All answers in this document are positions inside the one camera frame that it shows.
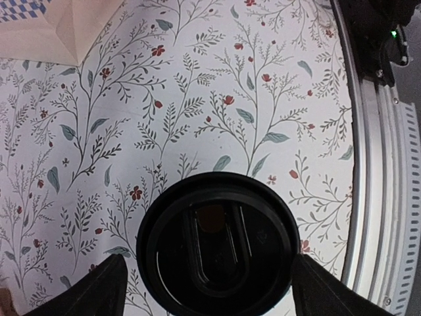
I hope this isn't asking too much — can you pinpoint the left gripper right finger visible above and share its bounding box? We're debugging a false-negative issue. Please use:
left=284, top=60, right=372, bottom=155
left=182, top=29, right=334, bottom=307
left=291, top=255, right=391, bottom=316

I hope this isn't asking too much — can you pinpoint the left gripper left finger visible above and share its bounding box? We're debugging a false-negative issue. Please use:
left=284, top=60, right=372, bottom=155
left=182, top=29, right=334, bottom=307
left=26, top=254, right=128, bottom=316

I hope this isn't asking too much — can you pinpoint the black plastic cup lid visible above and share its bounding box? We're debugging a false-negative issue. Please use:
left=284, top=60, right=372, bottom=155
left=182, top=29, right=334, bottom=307
left=136, top=172, right=300, bottom=315

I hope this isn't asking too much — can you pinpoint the checkered paper takeout bag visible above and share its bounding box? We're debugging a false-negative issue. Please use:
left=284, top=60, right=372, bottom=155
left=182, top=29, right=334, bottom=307
left=1, top=0, right=123, bottom=66

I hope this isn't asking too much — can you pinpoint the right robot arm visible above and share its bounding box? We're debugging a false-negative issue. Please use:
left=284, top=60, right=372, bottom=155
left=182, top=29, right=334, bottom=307
left=339, top=1, right=420, bottom=87

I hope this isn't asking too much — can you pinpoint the floral patterned table mat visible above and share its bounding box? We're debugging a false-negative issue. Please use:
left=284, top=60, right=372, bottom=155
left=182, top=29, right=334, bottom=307
left=1, top=1, right=354, bottom=315

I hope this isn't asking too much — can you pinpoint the front aluminium rail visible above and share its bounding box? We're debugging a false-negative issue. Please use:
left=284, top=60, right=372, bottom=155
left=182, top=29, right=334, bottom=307
left=332, top=1, right=420, bottom=315

